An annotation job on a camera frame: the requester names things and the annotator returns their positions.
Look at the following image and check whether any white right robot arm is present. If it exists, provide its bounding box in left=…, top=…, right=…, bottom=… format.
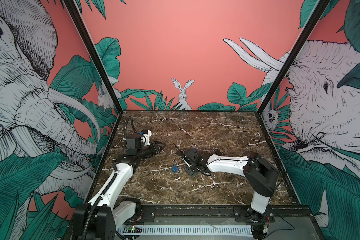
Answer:
left=177, top=148, right=280, bottom=215

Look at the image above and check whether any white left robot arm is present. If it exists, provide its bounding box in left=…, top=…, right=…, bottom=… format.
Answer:
left=72, top=132, right=166, bottom=240

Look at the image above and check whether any blue padlock front left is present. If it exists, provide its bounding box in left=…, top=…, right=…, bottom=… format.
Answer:
left=171, top=165, right=180, bottom=174

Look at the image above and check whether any small circuit board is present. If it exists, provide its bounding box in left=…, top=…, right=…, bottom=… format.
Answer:
left=123, top=225, right=143, bottom=235

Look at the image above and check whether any white perforated strip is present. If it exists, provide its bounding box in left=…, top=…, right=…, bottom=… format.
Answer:
left=118, top=225, right=253, bottom=237

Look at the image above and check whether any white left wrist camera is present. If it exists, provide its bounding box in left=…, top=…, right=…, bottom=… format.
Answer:
left=140, top=130, right=152, bottom=147

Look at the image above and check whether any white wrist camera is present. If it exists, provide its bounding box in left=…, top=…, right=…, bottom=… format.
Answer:
left=185, top=165, right=207, bottom=178
left=140, top=130, right=152, bottom=147

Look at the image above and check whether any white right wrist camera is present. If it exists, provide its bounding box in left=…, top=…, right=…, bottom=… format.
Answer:
left=185, top=165, right=207, bottom=178

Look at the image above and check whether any black front mounting rail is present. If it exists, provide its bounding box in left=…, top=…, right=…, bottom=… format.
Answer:
left=113, top=204, right=274, bottom=224

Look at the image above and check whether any black corrugated left cable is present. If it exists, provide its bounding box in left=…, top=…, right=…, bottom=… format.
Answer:
left=80, top=170, right=118, bottom=240

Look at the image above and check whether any black left corner post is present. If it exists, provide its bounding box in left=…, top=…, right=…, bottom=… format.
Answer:
left=64, top=0, right=123, bottom=115

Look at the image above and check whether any black corner post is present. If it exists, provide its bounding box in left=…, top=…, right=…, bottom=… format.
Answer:
left=257, top=0, right=330, bottom=115
left=64, top=0, right=123, bottom=115

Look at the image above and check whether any black right corner post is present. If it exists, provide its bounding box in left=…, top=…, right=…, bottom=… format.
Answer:
left=257, top=0, right=330, bottom=115

